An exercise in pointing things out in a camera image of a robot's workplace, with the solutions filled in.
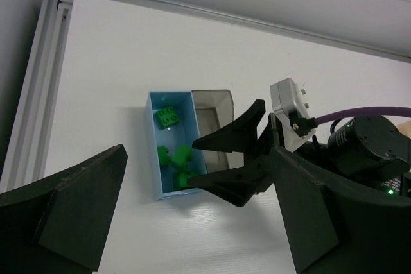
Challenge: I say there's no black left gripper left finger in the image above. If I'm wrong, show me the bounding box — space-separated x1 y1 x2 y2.
1 144 128 273

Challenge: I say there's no wooden tan bin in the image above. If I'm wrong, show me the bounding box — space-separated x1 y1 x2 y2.
396 120 411 138

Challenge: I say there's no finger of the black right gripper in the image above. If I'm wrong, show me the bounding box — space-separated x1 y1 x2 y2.
192 99 266 153
187 158 273 207

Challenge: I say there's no dark smoky plastic bin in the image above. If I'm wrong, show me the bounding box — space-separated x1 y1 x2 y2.
192 89 243 173

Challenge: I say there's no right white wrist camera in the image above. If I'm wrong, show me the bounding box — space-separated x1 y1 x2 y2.
270 78 316 152

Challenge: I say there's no green lego piece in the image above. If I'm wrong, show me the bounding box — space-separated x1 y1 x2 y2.
171 144 193 171

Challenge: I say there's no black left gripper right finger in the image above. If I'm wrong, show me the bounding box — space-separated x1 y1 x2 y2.
270 147 410 273

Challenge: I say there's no green square lego brick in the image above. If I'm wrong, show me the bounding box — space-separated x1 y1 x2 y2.
155 106 179 130

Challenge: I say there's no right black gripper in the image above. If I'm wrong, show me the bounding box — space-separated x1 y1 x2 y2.
301 116 410 197

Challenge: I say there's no blue plastic bin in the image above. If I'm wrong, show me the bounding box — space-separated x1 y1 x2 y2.
146 91 207 200

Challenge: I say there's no aluminium frame rail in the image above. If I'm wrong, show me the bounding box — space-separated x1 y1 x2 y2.
1 0 410 191

